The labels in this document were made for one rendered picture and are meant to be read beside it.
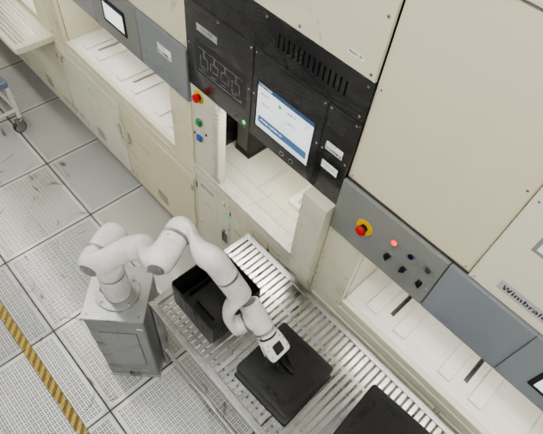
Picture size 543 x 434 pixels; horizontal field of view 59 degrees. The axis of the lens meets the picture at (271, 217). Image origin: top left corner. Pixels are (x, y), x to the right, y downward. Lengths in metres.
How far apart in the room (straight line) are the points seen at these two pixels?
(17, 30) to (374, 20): 2.83
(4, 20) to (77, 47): 0.63
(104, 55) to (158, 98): 0.51
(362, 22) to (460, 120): 0.36
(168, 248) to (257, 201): 0.89
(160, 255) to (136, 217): 1.86
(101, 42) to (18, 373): 2.04
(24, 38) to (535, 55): 3.14
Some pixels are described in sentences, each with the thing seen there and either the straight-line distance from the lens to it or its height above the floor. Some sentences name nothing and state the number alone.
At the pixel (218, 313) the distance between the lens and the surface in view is 2.23.
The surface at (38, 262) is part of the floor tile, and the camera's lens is 3.44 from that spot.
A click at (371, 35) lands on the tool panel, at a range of 1.36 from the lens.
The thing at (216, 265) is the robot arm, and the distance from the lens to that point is 1.62.
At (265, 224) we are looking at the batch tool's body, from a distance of 2.36.
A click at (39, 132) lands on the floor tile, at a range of 4.20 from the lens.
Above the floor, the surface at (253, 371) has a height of 0.86.
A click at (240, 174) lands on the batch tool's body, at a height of 0.87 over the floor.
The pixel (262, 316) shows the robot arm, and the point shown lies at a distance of 1.87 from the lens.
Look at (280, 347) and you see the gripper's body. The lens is 1.96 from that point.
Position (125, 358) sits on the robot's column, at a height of 0.27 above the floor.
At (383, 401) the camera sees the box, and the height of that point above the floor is 1.01.
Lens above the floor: 2.79
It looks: 54 degrees down
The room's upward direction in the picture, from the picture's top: 8 degrees clockwise
